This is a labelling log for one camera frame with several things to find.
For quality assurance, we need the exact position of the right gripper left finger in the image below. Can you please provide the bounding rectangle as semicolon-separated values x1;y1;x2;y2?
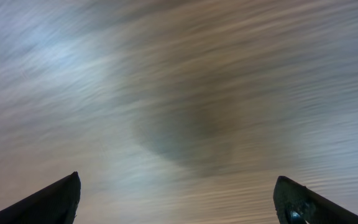
0;172;81;224

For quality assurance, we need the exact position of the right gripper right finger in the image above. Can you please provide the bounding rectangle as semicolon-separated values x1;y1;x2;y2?
273;175;358;224

